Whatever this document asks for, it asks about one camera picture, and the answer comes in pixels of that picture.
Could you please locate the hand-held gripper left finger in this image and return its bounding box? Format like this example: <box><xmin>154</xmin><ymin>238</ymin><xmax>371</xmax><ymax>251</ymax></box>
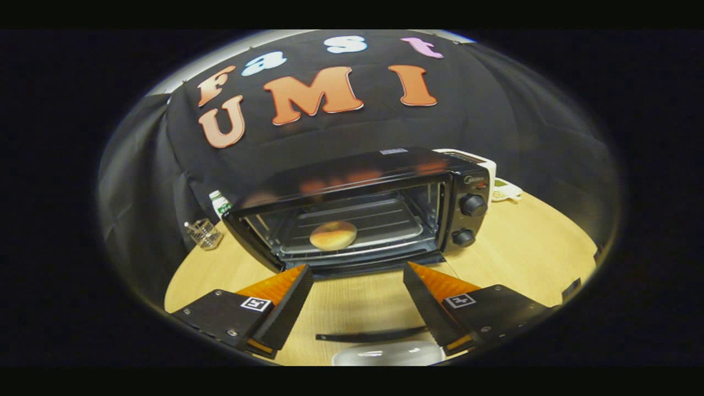
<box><xmin>170</xmin><ymin>265</ymin><xmax>314</xmax><ymax>360</ymax></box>

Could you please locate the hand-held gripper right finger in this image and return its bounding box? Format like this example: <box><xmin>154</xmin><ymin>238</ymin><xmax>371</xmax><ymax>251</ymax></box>
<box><xmin>403</xmin><ymin>262</ymin><xmax>557</xmax><ymax>355</ymax></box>

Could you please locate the golden bagel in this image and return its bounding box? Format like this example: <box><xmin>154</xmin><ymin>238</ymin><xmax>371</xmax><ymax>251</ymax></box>
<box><xmin>309</xmin><ymin>221</ymin><xmax>358</xmax><ymax>251</ymax></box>

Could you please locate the black toaster oven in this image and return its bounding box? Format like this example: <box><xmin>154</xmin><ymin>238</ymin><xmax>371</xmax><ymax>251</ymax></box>
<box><xmin>223</xmin><ymin>147</ymin><xmax>491</xmax><ymax>343</ymax></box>

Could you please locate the white bread toaster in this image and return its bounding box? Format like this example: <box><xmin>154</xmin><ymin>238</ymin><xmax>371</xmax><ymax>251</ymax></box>
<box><xmin>433</xmin><ymin>148</ymin><xmax>497</xmax><ymax>191</ymax></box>

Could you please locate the white plate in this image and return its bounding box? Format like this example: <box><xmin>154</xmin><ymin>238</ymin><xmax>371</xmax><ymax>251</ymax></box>
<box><xmin>332</xmin><ymin>340</ymin><xmax>447</xmax><ymax>367</ymax></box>

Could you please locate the white bottle green label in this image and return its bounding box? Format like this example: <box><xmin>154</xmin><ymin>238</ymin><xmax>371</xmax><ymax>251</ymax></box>
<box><xmin>209</xmin><ymin>190</ymin><xmax>234</xmax><ymax>219</ymax></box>

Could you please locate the small white flat device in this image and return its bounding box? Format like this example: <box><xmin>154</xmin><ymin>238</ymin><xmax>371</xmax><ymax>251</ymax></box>
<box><xmin>491</xmin><ymin>178</ymin><xmax>524</xmax><ymax>203</ymax></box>

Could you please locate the small wire basket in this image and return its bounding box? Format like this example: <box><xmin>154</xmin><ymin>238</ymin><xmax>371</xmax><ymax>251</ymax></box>
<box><xmin>184</xmin><ymin>218</ymin><xmax>224</xmax><ymax>251</ymax></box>

